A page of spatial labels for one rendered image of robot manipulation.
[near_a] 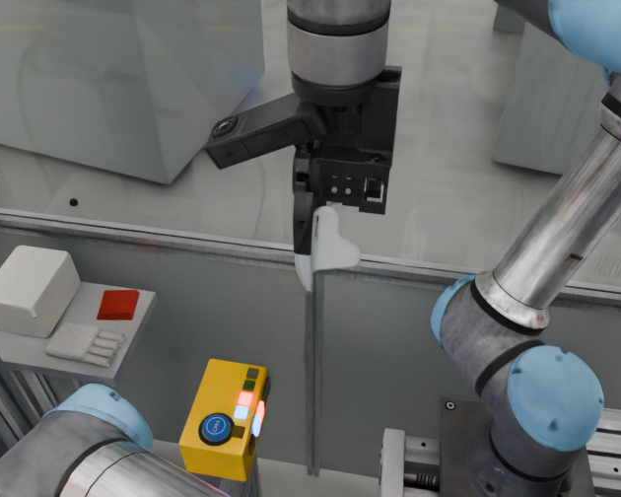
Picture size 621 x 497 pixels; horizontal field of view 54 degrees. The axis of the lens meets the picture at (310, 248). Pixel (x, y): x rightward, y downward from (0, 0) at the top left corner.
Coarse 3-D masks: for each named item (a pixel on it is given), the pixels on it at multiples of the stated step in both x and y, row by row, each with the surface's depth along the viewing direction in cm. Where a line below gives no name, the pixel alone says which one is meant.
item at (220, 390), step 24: (216, 360) 101; (216, 384) 97; (240, 384) 97; (264, 384) 99; (192, 408) 94; (216, 408) 94; (192, 432) 91; (192, 456) 92; (216, 456) 90; (240, 456) 89; (240, 480) 95
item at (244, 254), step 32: (0, 224) 138; (32, 224) 136; (64, 224) 136; (192, 256) 134; (224, 256) 132; (256, 256) 130; (288, 256) 128; (320, 288) 133; (576, 288) 123; (320, 320) 141; (320, 352) 150; (320, 384) 159; (320, 416) 172
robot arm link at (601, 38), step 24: (504, 0) 38; (528, 0) 35; (552, 0) 33; (576, 0) 32; (600, 0) 31; (552, 24) 34; (576, 24) 33; (600, 24) 31; (576, 48) 34; (600, 48) 32
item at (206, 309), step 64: (0, 256) 147; (128, 256) 138; (192, 320) 151; (256, 320) 146; (384, 320) 138; (576, 320) 127; (64, 384) 186; (128, 384) 179; (192, 384) 172; (384, 384) 155; (448, 384) 150; (256, 448) 192; (320, 448) 185
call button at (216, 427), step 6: (216, 414) 93; (210, 420) 92; (216, 420) 92; (222, 420) 92; (228, 420) 92; (204, 426) 91; (210, 426) 91; (216, 426) 91; (222, 426) 91; (228, 426) 91; (204, 432) 90; (210, 432) 90; (216, 432) 90; (222, 432) 90; (228, 432) 91; (210, 438) 90; (216, 438) 90; (222, 438) 90
